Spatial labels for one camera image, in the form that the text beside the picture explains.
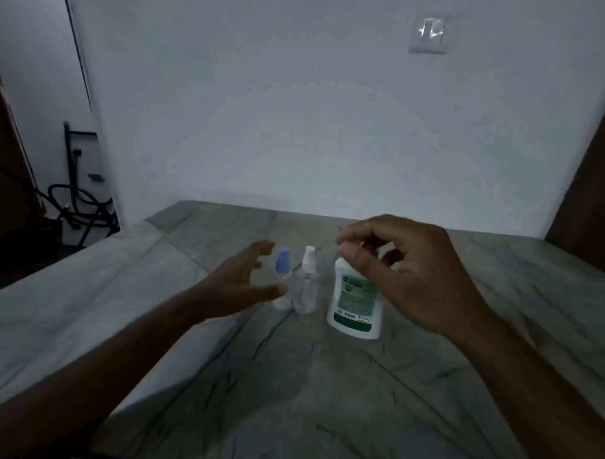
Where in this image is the person's left hand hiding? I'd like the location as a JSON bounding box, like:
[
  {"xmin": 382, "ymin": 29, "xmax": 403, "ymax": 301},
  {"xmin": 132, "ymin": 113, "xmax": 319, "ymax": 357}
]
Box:
[{"xmin": 181, "ymin": 240, "xmax": 290, "ymax": 326}]

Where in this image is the person's right hand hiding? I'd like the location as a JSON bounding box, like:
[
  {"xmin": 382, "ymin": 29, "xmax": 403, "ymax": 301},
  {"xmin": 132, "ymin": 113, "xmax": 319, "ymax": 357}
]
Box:
[{"xmin": 335, "ymin": 214, "xmax": 497, "ymax": 341}]

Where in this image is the small clear bottle red label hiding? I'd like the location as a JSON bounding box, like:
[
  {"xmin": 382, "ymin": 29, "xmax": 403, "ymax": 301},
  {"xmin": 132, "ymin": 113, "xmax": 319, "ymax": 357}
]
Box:
[{"xmin": 272, "ymin": 272, "xmax": 293, "ymax": 311}]

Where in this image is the small clear bottle white cap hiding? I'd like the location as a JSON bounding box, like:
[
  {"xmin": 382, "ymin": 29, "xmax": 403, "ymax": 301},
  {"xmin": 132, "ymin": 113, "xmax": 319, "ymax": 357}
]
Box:
[{"xmin": 292, "ymin": 245, "xmax": 318, "ymax": 315}]

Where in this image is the large white bottle green pump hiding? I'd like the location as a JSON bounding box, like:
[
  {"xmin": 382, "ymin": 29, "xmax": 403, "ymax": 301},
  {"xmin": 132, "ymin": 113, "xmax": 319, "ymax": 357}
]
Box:
[{"xmin": 326, "ymin": 257, "xmax": 383, "ymax": 340}]

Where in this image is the person's left forearm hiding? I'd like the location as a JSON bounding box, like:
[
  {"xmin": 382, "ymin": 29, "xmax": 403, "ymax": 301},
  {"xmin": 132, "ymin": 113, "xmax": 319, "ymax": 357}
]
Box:
[{"xmin": 0, "ymin": 293, "xmax": 195, "ymax": 459}]

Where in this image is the person's right forearm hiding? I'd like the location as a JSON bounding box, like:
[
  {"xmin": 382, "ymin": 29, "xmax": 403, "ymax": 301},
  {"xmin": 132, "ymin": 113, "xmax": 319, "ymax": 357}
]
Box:
[{"xmin": 449, "ymin": 311, "xmax": 605, "ymax": 459}]

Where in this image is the brown wooden door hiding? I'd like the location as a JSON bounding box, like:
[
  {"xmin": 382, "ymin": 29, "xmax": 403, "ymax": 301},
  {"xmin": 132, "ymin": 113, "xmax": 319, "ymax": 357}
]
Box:
[{"xmin": 544, "ymin": 111, "xmax": 605, "ymax": 273}]

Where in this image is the white wall switch plate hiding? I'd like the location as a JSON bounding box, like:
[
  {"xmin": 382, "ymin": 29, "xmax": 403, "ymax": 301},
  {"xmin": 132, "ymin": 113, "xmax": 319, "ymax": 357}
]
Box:
[{"xmin": 409, "ymin": 14, "xmax": 449, "ymax": 54}]

